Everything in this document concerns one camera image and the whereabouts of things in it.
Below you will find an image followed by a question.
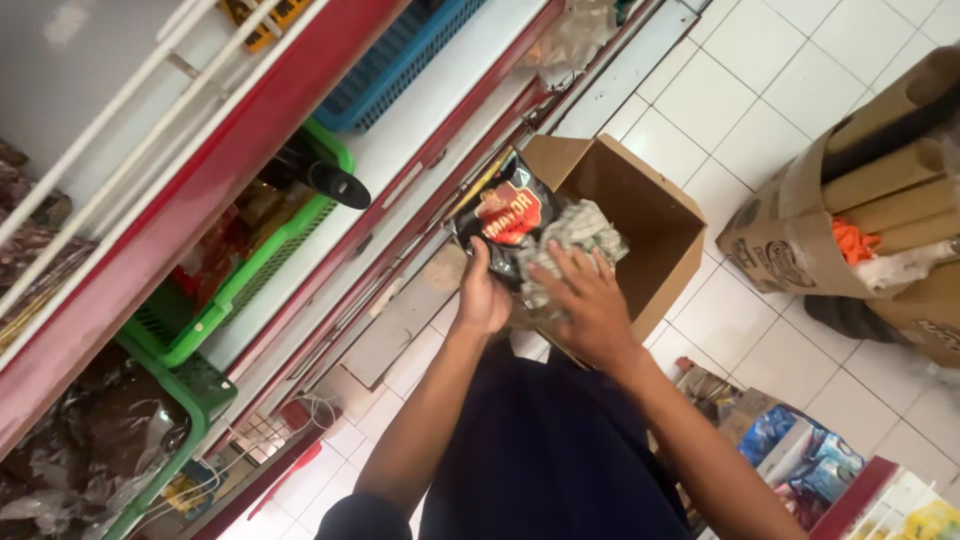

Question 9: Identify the person's left hand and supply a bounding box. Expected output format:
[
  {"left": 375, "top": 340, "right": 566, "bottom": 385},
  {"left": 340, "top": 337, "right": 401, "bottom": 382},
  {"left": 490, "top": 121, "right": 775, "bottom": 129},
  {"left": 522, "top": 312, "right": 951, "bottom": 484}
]
[{"left": 456, "top": 235, "right": 514, "bottom": 337}]

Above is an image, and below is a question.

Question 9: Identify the person's right hand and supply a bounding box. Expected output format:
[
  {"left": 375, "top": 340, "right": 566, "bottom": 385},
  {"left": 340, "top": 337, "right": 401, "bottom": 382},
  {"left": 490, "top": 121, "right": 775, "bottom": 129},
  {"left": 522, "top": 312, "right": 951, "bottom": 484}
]
[{"left": 526, "top": 239, "right": 639, "bottom": 369}]

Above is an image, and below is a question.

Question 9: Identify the black red snack packet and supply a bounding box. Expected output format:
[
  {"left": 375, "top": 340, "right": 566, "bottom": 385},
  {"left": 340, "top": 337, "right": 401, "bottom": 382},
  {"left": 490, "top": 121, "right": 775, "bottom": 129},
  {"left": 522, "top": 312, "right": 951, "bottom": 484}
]
[{"left": 444, "top": 150, "right": 560, "bottom": 290}]

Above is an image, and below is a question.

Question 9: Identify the open brown cardboard box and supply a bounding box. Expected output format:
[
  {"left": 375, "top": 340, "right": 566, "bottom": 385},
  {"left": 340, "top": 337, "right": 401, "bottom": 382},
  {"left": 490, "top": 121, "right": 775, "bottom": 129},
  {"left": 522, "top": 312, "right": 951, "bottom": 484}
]
[{"left": 517, "top": 133, "right": 708, "bottom": 369}]

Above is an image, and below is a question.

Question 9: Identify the black bottle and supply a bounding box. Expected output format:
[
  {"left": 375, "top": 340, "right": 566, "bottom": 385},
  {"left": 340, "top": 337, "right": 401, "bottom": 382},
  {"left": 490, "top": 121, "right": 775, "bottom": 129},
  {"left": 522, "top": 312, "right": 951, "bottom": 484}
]
[{"left": 258, "top": 131, "right": 373, "bottom": 211}]

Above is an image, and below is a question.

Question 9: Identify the person's dark clothing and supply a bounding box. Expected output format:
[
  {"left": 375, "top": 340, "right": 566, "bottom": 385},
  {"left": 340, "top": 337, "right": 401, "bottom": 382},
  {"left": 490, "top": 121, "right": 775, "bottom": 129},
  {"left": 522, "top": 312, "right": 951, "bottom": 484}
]
[{"left": 315, "top": 341, "right": 691, "bottom": 540}]

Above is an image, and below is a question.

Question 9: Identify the blue plastic basket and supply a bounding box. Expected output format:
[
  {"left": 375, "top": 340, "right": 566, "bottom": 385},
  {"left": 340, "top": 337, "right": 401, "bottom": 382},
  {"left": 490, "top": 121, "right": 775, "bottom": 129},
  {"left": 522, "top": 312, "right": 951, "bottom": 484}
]
[{"left": 312, "top": 0, "right": 489, "bottom": 135}]

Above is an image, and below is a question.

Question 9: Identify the green plastic basket with goods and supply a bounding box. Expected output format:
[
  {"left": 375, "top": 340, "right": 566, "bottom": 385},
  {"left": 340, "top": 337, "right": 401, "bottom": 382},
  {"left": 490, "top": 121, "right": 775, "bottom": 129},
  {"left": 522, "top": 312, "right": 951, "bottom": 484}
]
[
  {"left": 0, "top": 330, "right": 240, "bottom": 540},
  {"left": 120, "top": 118, "right": 357, "bottom": 369}
]

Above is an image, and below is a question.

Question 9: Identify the clear plastic bag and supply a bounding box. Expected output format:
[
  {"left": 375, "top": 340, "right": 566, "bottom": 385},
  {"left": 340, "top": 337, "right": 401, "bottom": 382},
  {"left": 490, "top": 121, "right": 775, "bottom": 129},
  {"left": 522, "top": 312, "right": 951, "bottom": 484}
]
[{"left": 521, "top": 0, "right": 624, "bottom": 87}]

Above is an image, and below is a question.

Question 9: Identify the red white shop shelf rack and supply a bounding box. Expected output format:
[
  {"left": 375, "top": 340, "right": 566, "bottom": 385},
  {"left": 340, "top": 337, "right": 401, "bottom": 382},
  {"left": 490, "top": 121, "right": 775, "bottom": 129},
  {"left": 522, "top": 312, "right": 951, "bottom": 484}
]
[{"left": 0, "top": 0, "right": 710, "bottom": 540}]

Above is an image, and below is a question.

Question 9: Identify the heap of blue packets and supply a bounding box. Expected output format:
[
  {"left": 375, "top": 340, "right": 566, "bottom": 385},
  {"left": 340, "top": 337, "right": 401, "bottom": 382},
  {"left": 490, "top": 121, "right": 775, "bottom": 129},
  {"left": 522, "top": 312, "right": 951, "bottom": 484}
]
[{"left": 675, "top": 358, "right": 867, "bottom": 530}]

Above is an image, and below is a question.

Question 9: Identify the large carton with cardboard scraps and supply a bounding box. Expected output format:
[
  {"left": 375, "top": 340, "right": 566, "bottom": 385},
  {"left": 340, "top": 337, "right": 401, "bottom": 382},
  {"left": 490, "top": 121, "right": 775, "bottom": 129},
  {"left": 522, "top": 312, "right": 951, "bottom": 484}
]
[{"left": 714, "top": 45, "right": 960, "bottom": 369}]

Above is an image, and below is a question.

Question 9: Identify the red shelf with yellow goods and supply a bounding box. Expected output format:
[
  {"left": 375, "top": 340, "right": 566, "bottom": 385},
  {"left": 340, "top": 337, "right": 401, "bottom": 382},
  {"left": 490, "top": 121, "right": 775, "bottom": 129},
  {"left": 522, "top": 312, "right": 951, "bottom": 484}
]
[{"left": 808, "top": 456, "right": 960, "bottom": 540}]

